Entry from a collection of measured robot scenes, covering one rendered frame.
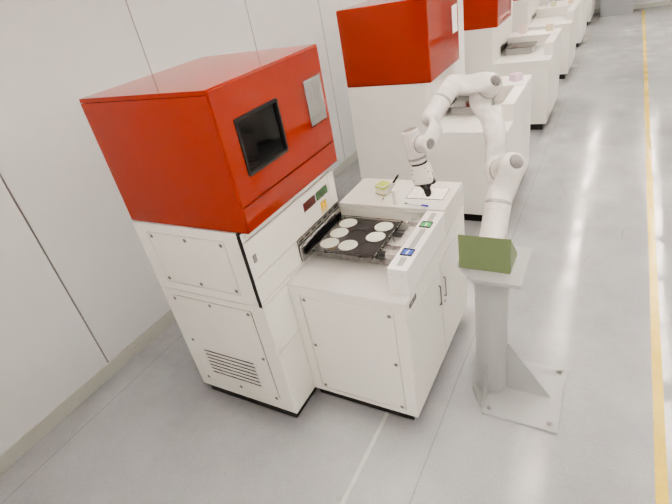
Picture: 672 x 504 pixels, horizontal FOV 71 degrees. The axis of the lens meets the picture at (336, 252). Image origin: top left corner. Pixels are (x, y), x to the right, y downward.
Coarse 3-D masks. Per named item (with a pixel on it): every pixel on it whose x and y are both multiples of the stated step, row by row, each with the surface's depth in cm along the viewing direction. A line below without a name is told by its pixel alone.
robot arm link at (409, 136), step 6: (402, 132) 214; (408, 132) 211; (414, 132) 210; (402, 138) 215; (408, 138) 212; (414, 138) 211; (408, 144) 213; (414, 144) 211; (408, 150) 215; (414, 150) 213; (408, 156) 218; (414, 156) 215; (420, 156) 215
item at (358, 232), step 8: (336, 224) 261; (360, 224) 256; (368, 224) 254; (376, 224) 253; (328, 232) 254; (352, 232) 250; (360, 232) 248; (368, 232) 247; (384, 232) 244; (320, 240) 248; (344, 240) 244; (360, 240) 241; (384, 240) 237; (320, 248) 241; (328, 248) 240; (336, 248) 238; (360, 248) 234; (368, 248) 233; (376, 248) 232
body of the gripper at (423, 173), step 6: (426, 162) 218; (414, 168) 220; (420, 168) 218; (426, 168) 217; (414, 174) 222; (420, 174) 220; (426, 174) 219; (432, 174) 221; (414, 180) 223; (420, 180) 222; (426, 180) 220; (432, 180) 219
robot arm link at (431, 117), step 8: (440, 96) 217; (432, 104) 217; (440, 104) 216; (448, 104) 218; (424, 112) 218; (432, 112) 215; (440, 112) 216; (424, 120) 217; (432, 120) 210; (432, 128) 207; (440, 128) 211; (424, 136) 207; (432, 136) 207; (440, 136) 211; (416, 144) 210; (424, 144) 206; (432, 144) 208; (424, 152) 210
